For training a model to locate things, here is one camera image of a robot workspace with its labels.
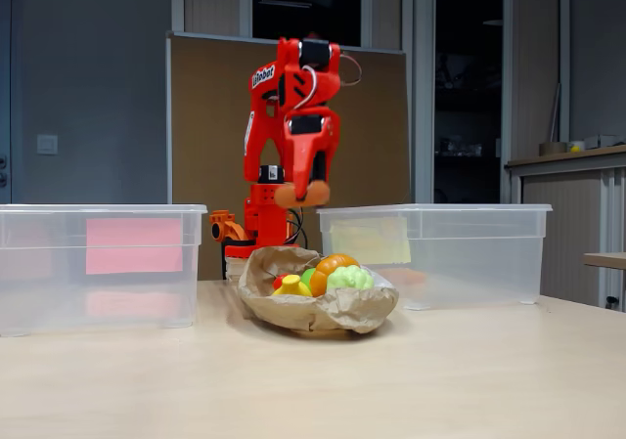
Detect yellow-green paper label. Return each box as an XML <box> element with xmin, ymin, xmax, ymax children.
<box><xmin>330</xmin><ymin>216</ymin><xmax>412</xmax><ymax>266</ymax></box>

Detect pink paper label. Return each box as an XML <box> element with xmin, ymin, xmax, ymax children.
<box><xmin>85</xmin><ymin>217</ymin><xmax>185</xmax><ymax>276</ymax></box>

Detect light green toy grapes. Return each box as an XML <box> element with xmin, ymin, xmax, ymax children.
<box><xmin>325</xmin><ymin>264</ymin><xmax>376</xmax><ymax>292</ymax></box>

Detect wooden base plate stack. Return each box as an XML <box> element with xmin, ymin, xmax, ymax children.
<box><xmin>223</xmin><ymin>255</ymin><xmax>253</xmax><ymax>282</ymax></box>

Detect small side table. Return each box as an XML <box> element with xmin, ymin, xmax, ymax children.
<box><xmin>582</xmin><ymin>251</ymin><xmax>626</xmax><ymax>271</ymax></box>

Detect clear plastic bin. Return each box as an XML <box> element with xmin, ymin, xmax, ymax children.
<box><xmin>316</xmin><ymin>202</ymin><xmax>554</xmax><ymax>312</ymax></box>
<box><xmin>0</xmin><ymin>202</ymin><xmax>209</xmax><ymax>338</ymax></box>

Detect yellow toy banana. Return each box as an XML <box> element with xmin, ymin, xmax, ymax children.
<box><xmin>271</xmin><ymin>274</ymin><xmax>313</xmax><ymax>297</ymax></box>

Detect looped thin servo cable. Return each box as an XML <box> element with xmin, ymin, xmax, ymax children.
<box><xmin>339</xmin><ymin>53</ymin><xmax>364</xmax><ymax>87</ymax></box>

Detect white servo cable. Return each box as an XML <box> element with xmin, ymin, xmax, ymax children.
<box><xmin>288</xmin><ymin>66</ymin><xmax>319</xmax><ymax>113</ymax></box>

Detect grey roller shutter cabinet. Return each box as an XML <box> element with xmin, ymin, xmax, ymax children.
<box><xmin>505</xmin><ymin>144</ymin><xmax>626</xmax><ymax>311</ymax></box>

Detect brown paper bag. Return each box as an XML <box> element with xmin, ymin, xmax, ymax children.
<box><xmin>237</xmin><ymin>244</ymin><xmax>401</xmax><ymax>335</ymax></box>

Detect orange toy croissant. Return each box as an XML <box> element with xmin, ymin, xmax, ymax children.
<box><xmin>308</xmin><ymin>253</ymin><xmax>362</xmax><ymax>298</ymax></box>

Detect black base cable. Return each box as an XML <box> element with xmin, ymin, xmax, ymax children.
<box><xmin>286</xmin><ymin>208</ymin><xmax>309</xmax><ymax>247</ymax></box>

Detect brown pinboard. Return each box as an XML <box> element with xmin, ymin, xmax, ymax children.
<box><xmin>165</xmin><ymin>30</ymin><xmax>411</xmax><ymax>282</ymax></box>

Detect orange printed part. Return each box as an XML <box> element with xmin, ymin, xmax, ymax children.
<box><xmin>208</xmin><ymin>209</ymin><xmax>250</xmax><ymax>242</ymax></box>

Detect brown toy donut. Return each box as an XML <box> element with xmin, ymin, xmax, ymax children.
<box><xmin>273</xmin><ymin>179</ymin><xmax>332</xmax><ymax>209</ymax></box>

